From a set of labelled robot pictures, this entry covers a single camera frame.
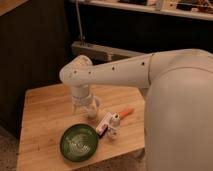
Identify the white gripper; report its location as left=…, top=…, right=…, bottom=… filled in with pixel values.
left=71, top=85, right=101, bottom=114

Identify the white ceramic cup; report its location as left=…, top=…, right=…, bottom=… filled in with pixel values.
left=83, top=101, right=98, bottom=119

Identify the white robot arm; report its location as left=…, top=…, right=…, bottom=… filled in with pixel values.
left=59, top=49, right=213, bottom=171

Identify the small white bottle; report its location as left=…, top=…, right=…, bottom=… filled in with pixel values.
left=108, top=114, right=120, bottom=140

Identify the orange carrot toy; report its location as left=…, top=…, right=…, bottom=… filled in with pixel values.
left=118, top=108, right=134, bottom=119

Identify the wooden table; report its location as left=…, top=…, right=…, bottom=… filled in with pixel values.
left=17, top=84, right=144, bottom=171

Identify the metal pole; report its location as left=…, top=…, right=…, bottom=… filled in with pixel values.
left=75, top=0, right=85, bottom=45

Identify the cluttered white shelf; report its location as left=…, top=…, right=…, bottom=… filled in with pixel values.
left=70, top=0, right=213, bottom=21

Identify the grey metal rail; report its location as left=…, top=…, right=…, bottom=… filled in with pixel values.
left=71, top=41, right=141, bottom=62

